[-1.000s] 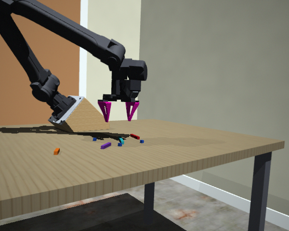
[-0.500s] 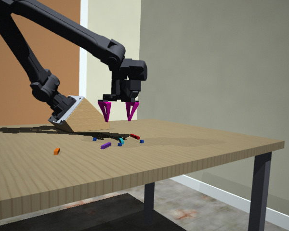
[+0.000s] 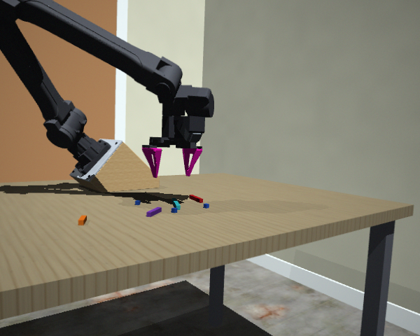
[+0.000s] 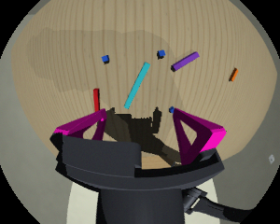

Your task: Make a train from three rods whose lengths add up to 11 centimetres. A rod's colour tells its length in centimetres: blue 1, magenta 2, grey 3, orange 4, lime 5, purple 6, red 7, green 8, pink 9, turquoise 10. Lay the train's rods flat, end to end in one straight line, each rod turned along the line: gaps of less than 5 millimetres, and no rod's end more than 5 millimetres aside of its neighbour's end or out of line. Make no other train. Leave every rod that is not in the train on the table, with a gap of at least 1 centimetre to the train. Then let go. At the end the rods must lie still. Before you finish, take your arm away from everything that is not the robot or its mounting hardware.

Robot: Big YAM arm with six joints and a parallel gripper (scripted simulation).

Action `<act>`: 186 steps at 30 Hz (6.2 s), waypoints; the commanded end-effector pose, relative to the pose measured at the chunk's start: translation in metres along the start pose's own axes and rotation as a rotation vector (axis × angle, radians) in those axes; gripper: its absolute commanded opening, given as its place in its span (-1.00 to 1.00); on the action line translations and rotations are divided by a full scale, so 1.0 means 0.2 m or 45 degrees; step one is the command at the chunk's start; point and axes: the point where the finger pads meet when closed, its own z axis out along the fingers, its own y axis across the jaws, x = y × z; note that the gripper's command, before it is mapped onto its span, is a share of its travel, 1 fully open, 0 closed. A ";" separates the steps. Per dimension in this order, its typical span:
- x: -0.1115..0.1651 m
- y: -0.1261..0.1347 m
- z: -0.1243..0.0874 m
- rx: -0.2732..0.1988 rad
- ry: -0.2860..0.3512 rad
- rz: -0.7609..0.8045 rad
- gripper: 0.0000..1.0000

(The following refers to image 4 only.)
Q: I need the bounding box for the orange rod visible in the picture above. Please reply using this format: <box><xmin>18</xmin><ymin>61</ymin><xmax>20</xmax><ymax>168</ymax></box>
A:
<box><xmin>230</xmin><ymin>68</ymin><xmax>238</xmax><ymax>82</ymax></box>

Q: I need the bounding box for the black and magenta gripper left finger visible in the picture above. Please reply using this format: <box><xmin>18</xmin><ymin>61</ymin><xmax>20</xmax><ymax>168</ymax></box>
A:
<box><xmin>54</xmin><ymin>108</ymin><xmax>106</xmax><ymax>141</ymax></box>

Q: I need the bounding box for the purple rod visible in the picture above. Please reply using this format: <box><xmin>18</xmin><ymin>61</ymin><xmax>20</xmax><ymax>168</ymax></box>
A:
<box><xmin>172</xmin><ymin>51</ymin><xmax>200</xmax><ymax>70</ymax></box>

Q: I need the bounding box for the red rod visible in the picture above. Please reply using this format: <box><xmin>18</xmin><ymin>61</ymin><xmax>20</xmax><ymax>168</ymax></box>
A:
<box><xmin>93</xmin><ymin>88</ymin><xmax>100</xmax><ymax>112</ymax></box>

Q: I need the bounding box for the small blue cube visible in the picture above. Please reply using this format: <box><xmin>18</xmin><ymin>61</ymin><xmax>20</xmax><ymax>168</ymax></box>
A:
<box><xmin>102</xmin><ymin>55</ymin><xmax>109</xmax><ymax>62</ymax></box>
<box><xmin>158</xmin><ymin>50</ymin><xmax>165</xmax><ymax>56</ymax></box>

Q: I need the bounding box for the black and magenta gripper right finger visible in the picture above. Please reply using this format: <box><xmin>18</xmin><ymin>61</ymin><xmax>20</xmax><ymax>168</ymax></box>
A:
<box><xmin>173</xmin><ymin>108</ymin><xmax>226</xmax><ymax>165</ymax></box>

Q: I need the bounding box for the turquoise rod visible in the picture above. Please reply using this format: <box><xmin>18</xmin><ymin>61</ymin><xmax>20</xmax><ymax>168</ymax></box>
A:
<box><xmin>124</xmin><ymin>62</ymin><xmax>150</xmax><ymax>109</ymax></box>

